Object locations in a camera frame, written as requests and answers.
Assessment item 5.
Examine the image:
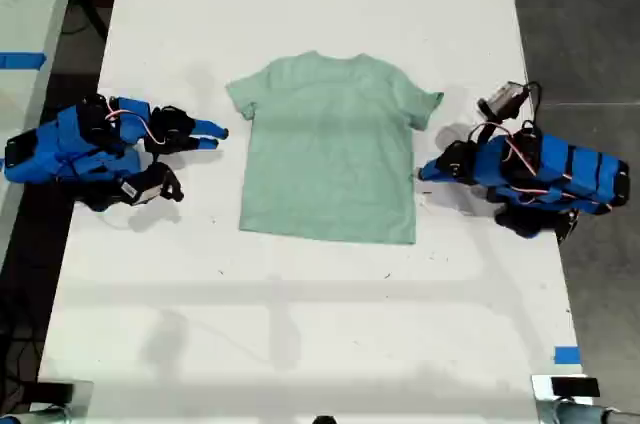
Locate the pale green T-shirt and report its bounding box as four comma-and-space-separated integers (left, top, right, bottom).
224, 50, 445, 246

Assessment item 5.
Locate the long blue tape strip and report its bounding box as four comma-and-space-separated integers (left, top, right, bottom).
0, 51, 47, 71

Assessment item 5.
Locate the short blue tape piece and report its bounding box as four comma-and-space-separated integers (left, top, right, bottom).
553, 345, 582, 366

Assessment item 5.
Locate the shiny metal clamp plate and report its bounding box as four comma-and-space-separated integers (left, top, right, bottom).
29, 379, 95, 418
530, 373, 604, 403

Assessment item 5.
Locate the small black box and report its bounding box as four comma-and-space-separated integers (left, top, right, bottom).
28, 381, 76, 403
550, 377, 601, 398

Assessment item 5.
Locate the grey metal pipe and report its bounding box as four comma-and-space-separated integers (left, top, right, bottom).
537, 397, 640, 424
0, 405, 70, 424

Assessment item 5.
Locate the red white servo wire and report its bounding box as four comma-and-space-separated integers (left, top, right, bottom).
106, 106, 169, 147

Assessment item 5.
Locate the black curved camera stalk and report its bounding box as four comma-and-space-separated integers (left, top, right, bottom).
467, 118, 506, 146

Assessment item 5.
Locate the black camera box white label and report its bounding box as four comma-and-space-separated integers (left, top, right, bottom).
117, 162, 184, 207

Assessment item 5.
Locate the grey black camera box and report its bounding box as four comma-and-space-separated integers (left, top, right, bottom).
477, 79, 531, 121

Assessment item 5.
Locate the black camera cable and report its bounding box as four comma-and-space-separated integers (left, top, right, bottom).
519, 81, 544, 133

